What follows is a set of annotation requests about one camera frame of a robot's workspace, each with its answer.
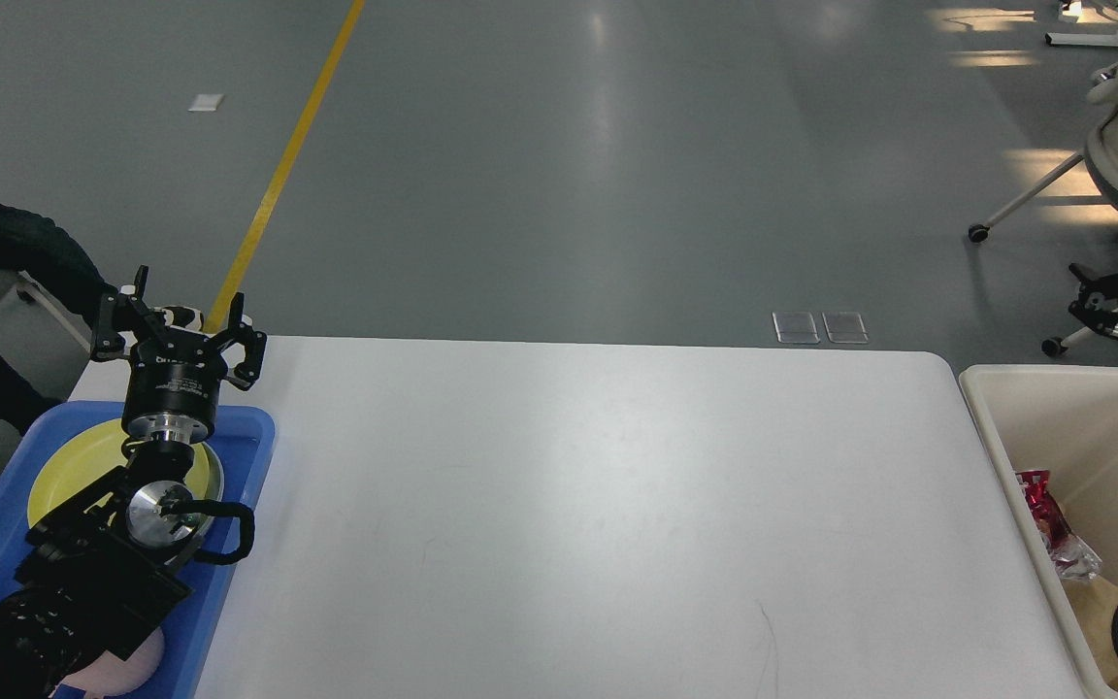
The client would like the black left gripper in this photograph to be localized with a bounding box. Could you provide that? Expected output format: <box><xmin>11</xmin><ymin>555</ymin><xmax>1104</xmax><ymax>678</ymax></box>
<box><xmin>91</xmin><ymin>265</ymin><xmax>268</xmax><ymax>444</ymax></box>

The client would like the yellow plastic plate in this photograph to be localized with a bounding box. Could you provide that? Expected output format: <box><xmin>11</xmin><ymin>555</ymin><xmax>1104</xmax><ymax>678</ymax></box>
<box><xmin>27</xmin><ymin>417</ymin><xmax>214</xmax><ymax>532</ymax></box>

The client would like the crushed red can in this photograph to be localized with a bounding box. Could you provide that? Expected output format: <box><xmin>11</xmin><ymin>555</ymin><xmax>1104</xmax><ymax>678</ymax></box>
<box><xmin>1015</xmin><ymin>469</ymin><xmax>1072</xmax><ymax>552</ymax></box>

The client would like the silver foil bag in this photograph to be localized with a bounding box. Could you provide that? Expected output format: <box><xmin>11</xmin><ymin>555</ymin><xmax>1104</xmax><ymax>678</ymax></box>
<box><xmin>1048</xmin><ymin>536</ymin><xmax>1103</xmax><ymax>583</ymax></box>

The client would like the pink mug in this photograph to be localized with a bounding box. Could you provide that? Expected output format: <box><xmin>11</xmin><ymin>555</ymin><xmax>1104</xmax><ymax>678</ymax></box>
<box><xmin>50</xmin><ymin>629</ymin><xmax>167</xmax><ymax>698</ymax></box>

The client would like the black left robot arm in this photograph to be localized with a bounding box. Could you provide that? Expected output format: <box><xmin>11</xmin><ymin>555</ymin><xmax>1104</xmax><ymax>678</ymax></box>
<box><xmin>0</xmin><ymin>266</ymin><xmax>268</xmax><ymax>698</ymax></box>

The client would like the white plastic bin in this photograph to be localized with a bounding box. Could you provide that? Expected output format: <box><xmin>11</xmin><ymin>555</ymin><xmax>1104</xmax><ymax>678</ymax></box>
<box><xmin>960</xmin><ymin>363</ymin><xmax>1118</xmax><ymax>698</ymax></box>

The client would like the seated person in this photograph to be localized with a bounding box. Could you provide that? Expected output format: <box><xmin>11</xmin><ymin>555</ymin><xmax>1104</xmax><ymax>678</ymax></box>
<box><xmin>0</xmin><ymin>204</ymin><xmax>113</xmax><ymax>435</ymax></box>

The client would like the white desk base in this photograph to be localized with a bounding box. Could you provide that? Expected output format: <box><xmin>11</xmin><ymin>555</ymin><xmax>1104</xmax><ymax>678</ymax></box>
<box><xmin>1043</xmin><ymin>1</ymin><xmax>1118</xmax><ymax>50</ymax></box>

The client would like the right floor outlet plate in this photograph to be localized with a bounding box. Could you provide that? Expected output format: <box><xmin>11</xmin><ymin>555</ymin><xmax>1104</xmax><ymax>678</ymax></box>
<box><xmin>822</xmin><ymin>313</ymin><xmax>870</xmax><ymax>344</ymax></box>

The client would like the floor outlet plate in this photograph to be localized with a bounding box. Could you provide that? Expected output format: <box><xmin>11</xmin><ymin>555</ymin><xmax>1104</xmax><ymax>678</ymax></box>
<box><xmin>773</xmin><ymin>313</ymin><xmax>821</xmax><ymax>346</ymax></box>
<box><xmin>822</xmin><ymin>313</ymin><xmax>870</xmax><ymax>344</ymax></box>

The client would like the blue plastic tray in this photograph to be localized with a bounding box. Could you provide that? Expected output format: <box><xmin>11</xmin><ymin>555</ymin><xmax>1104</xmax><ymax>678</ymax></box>
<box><xmin>0</xmin><ymin>402</ymin><xmax>276</xmax><ymax>698</ymax></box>

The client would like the left floor outlet plate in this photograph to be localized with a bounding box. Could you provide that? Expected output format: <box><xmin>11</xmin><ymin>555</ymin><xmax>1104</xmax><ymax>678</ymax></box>
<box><xmin>773</xmin><ymin>313</ymin><xmax>821</xmax><ymax>346</ymax></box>

